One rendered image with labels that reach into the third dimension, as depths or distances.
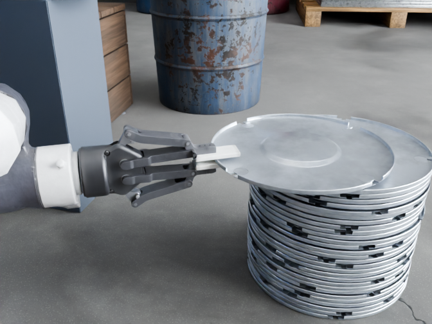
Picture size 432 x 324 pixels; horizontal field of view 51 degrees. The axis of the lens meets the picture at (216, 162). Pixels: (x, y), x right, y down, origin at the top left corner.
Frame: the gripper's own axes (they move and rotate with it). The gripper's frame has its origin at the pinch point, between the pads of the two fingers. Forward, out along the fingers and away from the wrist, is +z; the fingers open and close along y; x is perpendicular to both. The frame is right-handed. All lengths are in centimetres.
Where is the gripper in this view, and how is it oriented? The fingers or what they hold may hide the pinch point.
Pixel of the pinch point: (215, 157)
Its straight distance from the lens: 70.2
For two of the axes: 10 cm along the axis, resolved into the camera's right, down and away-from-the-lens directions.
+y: 0.0, -8.9, -4.5
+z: 9.7, -1.1, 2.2
